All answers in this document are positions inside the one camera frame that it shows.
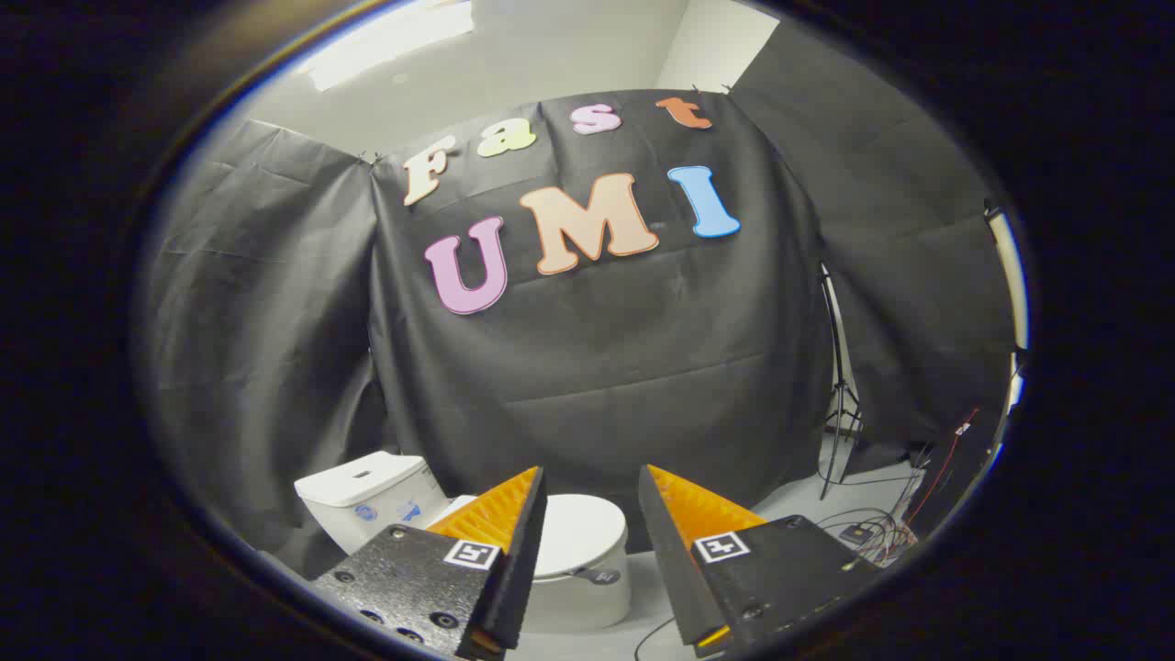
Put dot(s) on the white tube light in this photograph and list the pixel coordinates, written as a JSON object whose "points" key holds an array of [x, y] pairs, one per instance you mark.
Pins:
{"points": [[1010, 266]]}

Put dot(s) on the white ceramic toilet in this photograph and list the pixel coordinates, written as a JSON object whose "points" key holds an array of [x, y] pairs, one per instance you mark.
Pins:
{"points": [[367, 514]]}

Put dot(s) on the black backdrop cloth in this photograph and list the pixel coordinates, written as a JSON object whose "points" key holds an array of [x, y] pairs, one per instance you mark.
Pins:
{"points": [[597, 367]]}

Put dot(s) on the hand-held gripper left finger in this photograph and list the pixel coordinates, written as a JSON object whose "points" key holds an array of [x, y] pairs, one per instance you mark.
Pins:
{"points": [[519, 560]]}

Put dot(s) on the white toilet lid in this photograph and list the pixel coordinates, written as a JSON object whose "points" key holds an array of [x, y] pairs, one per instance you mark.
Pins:
{"points": [[583, 532]]}

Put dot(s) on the black light stand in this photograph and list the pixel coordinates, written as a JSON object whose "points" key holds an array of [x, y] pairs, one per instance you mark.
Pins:
{"points": [[838, 367]]}

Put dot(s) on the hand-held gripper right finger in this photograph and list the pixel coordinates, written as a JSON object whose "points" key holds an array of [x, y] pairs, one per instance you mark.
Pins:
{"points": [[670, 560]]}

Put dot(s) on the dark flat panel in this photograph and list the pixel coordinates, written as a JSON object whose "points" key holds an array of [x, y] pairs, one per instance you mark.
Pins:
{"points": [[964, 477]]}

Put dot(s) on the plain black side cloth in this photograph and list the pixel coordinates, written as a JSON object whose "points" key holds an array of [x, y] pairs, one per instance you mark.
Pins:
{"points": [[257, 321], [918, 275]]}

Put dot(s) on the small black box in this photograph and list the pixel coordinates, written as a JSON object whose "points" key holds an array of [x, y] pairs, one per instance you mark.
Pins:
{"points": [[857, 532]]}

